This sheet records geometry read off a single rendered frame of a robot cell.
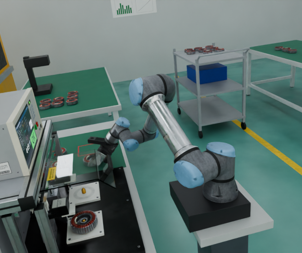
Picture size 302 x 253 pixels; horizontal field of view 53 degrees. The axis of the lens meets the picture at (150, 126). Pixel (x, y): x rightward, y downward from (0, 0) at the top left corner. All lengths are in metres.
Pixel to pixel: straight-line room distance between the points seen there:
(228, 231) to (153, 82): 0.69
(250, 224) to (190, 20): 5.77
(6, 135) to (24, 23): 5.46
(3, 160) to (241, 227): 0.93
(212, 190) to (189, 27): 5.68
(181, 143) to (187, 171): 0.12
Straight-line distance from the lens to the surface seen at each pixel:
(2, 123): 1.08
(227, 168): 1.26
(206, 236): 1.28
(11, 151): 1.11
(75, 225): 1.33
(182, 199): 1.33
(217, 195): 1.32
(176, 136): 1.21
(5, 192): 1.10
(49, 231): 1.12
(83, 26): 6.39
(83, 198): 1.53
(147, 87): 1.30
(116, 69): 6.54
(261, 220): 1.37
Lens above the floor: 1.64
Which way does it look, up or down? 24 degrees down
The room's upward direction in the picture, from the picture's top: 7 degrees counter-clockwise
